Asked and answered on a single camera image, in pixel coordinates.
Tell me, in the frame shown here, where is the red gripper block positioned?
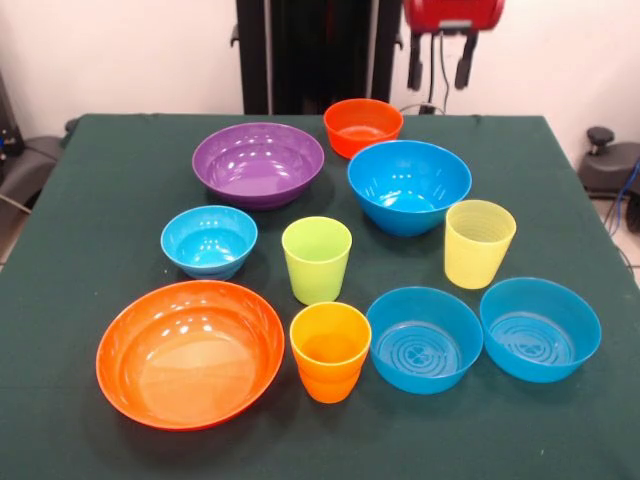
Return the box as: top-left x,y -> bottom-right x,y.
403,0 -> 506,92

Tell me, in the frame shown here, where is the large deep blue bowl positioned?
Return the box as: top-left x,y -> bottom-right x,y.
347,140 -> 473,238

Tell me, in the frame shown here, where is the small red-orange bowl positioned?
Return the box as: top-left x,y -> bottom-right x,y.
322,98 -> 405,160

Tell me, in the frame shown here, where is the yellow cup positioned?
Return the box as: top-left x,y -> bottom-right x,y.
444,199 -> 518,290

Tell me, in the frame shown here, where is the purple bowl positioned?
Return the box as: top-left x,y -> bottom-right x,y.
191,122 -> 326,211

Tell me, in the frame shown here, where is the green cup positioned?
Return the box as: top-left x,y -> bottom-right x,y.
281,215 -> 354,306

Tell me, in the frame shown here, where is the small light blue bowl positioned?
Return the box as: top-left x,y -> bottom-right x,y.
160,204 -> 259,281

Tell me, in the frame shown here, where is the orange cup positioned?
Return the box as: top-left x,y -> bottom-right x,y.
289,301 -> 373,404

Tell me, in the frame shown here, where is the large orange bowl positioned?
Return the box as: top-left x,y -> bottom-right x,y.
95,279 -> 286,432

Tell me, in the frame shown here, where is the dark green table cloth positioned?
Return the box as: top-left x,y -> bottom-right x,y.
0,113 -> 640,480

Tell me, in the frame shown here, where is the black equipment box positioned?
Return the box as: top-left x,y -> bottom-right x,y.
0,69 -> 25,174

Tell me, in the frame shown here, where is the black pedestal foot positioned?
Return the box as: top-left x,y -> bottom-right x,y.
0,134 -> 66,211
578,126 -> 640,200

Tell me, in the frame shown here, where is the blue cable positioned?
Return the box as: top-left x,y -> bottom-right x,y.
607,157 -> 640,236

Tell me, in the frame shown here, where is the blue ring-patterned bowl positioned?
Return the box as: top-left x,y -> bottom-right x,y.
365,286 -> 485,396
479,277 -> 603,385

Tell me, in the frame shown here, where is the grey cable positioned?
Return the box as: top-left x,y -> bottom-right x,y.
0,192 -> 32,216

